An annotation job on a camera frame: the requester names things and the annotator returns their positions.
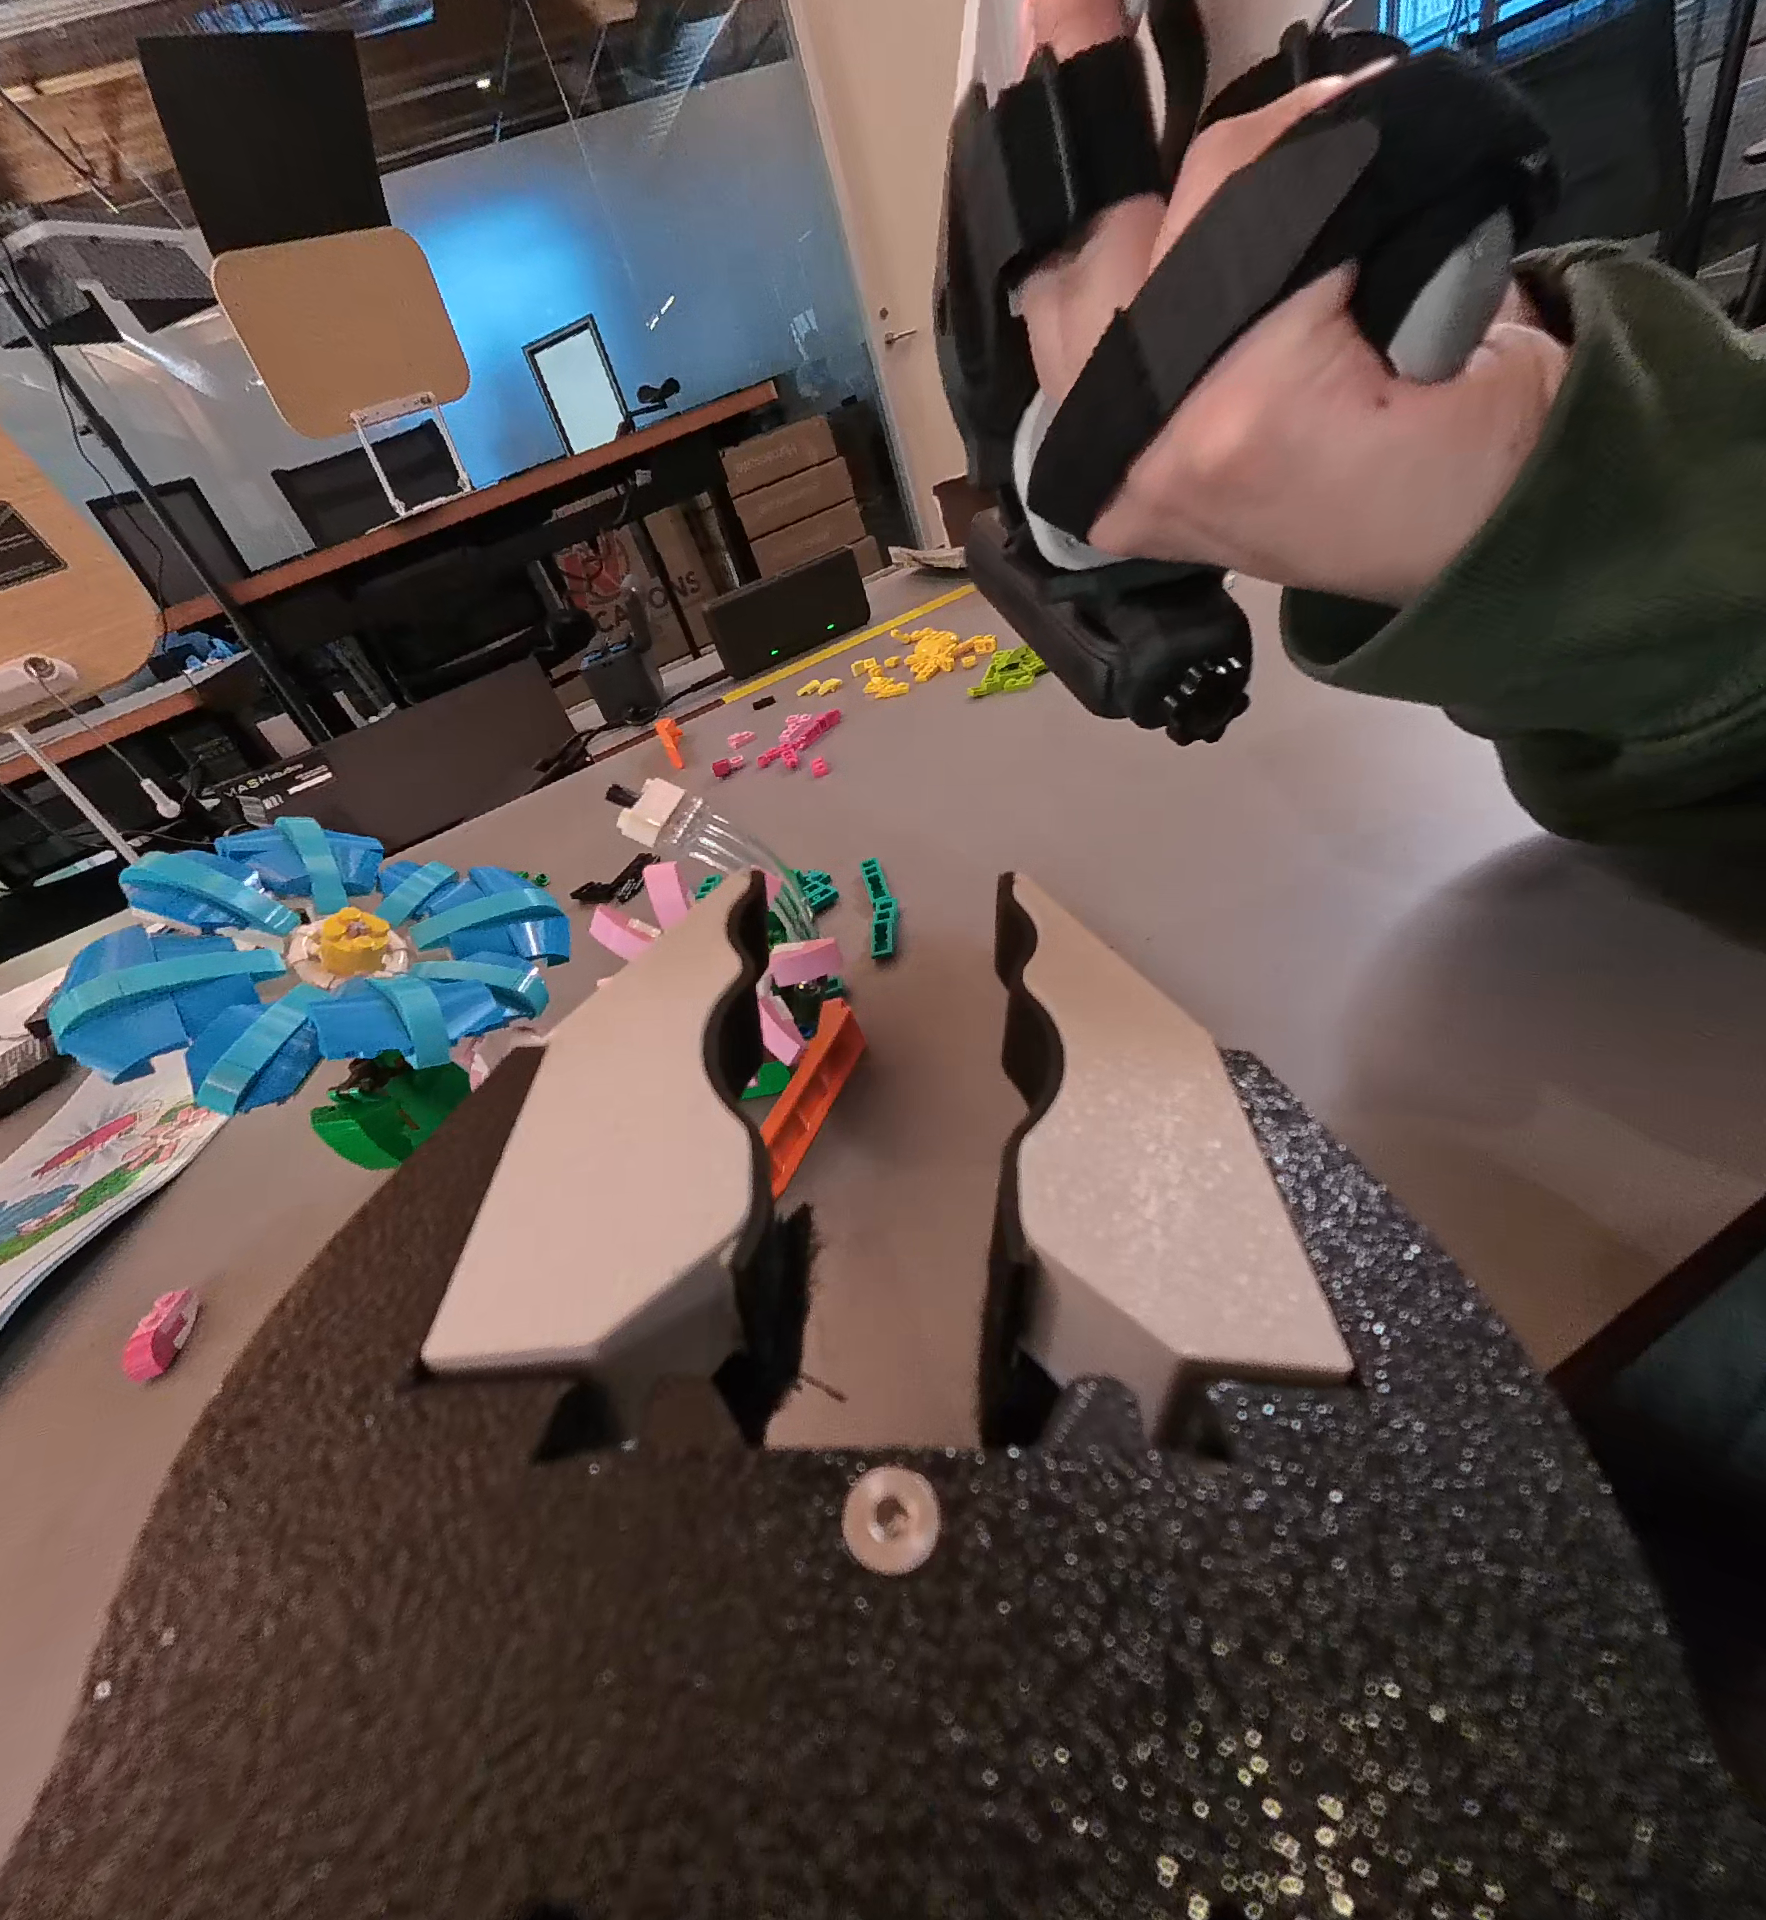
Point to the black lego piece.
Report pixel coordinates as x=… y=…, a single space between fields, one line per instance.
x=611 y=885

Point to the brown cardboard box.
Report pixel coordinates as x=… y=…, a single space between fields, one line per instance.
x=815 y=544
x=799 y=495
x=782 y=451

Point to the black case with white label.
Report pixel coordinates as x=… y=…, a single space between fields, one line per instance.
x=403 y=766

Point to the yellow tape strip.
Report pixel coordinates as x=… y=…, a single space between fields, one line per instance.
x=822 y=654

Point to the teal lego plate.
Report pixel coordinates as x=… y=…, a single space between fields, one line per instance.
x=886 y=930
x=874 y=882

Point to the pile of pink lego pieces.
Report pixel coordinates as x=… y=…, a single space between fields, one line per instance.
x=786 y=743

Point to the pile of yellow lego pieces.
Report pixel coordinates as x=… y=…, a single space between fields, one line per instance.
x=913 y=659

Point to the black office chair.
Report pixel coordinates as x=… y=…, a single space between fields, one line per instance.
x=1617 y=136

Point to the studio light with black flaps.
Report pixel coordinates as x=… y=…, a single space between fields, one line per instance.
x=269 y=151

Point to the person's right forearm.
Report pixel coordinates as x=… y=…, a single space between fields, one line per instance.
x=1649 y=632

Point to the blue lego flower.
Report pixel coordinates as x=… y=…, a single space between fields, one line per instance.
x=222 y=991

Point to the lego instruction booklet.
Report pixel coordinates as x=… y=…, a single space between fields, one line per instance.
x=57 y=1201

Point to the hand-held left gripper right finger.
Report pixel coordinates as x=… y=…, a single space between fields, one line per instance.
x=1167 y=1201

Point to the pink lego piece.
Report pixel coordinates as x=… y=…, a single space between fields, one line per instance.
x=159 y=1335

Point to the long wooden desk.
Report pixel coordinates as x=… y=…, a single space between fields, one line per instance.
x=524 y=489

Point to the black box with green light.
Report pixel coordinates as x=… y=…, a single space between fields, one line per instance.
x=786 y=615

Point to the plain wooden board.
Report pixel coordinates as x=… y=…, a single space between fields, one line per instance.
x=335 y=331

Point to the person's right hand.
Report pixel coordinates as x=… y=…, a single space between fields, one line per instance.
x=1274 y=451

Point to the pink lego lotus flower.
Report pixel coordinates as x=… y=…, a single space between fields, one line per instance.
x=644 y=917

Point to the white door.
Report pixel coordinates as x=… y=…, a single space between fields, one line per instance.
x=884 y=224

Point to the pile of lime lego pieces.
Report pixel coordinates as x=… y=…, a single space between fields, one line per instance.
x=1005 y=672

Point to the orange lego brick separator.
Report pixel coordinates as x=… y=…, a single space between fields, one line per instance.
x=670 y=743
x=815 y=1089

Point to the wooden board with black label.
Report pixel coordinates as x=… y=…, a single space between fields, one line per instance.
x=13 y=526

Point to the cardboard box with red print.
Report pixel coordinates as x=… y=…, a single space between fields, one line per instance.
x=644 y=593

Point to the pile of dark green lego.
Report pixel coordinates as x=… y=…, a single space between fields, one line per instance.
x=809 y=893

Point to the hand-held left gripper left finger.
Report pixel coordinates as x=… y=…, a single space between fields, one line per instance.
x=599 y=1184

